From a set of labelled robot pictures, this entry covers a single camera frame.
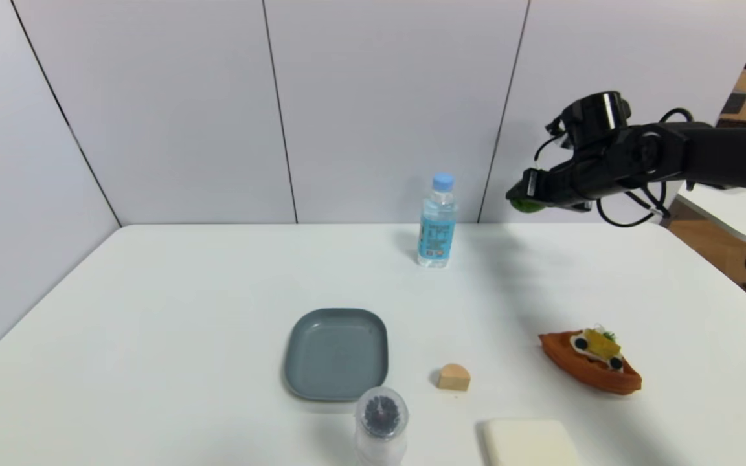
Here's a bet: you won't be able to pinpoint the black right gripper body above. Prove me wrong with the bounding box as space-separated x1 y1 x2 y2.
521 159 603 208

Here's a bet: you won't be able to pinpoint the grey square dish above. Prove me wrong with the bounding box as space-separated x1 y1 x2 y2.
283 308 389 403

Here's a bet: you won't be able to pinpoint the clear water bottle blue label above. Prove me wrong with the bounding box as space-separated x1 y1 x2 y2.
417 172 459 269

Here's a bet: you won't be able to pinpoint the orange waffle boat toy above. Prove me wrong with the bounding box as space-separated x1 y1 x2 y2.
538 324 643 396

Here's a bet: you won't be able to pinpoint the white round side table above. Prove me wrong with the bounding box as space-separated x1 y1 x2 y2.
674 183 746 248

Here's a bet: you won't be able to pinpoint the small wooden wedge block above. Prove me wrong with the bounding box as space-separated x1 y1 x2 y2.
438 363 471 392

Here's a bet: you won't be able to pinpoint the white foam block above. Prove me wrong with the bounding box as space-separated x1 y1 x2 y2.
482 419 584 466

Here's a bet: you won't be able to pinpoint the clear jar dark lid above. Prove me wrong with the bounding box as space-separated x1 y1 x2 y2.
354 386 409 466

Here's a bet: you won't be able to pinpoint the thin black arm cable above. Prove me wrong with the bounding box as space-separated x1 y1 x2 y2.
534 107 695 228

